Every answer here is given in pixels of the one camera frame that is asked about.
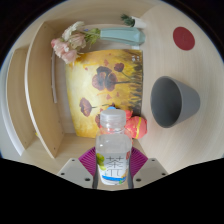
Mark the white strip light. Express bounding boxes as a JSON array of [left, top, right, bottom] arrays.
[[50, 49, 58, 104]]

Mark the clear plastic drink bottle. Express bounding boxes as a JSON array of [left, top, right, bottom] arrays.
[[95, 109, 133, 186]]

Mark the light wooden shelf unit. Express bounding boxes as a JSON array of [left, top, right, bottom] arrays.
[[5, 21, 66, 159]]

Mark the yellow poppy flower painting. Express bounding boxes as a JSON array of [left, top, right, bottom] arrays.
[[65, 49, 144, 139]]

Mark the grey mug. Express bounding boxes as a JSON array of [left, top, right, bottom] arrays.
[[150, 75, 201, 129]]

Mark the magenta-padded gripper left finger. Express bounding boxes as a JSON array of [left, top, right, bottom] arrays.
[[56, 145, 100, 190]]

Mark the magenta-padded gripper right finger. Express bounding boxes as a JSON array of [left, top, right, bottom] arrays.
[[127, 146, 169, 190]]

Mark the red plush toy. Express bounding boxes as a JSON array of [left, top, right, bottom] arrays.
[[99, 106, 148, 140]]

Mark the pink and white flower bouquet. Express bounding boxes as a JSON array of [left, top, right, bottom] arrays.
[[50, 21, 101, 65]]

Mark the small potted cactus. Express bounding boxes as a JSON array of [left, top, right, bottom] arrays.
[[120, 13, 148, 29]]

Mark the teal faceted vase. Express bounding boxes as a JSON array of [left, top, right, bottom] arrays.
[[98, 27, 147, 47]]

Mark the flat round red coaster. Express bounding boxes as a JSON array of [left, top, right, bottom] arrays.
[[172, 26, 196, 51]]

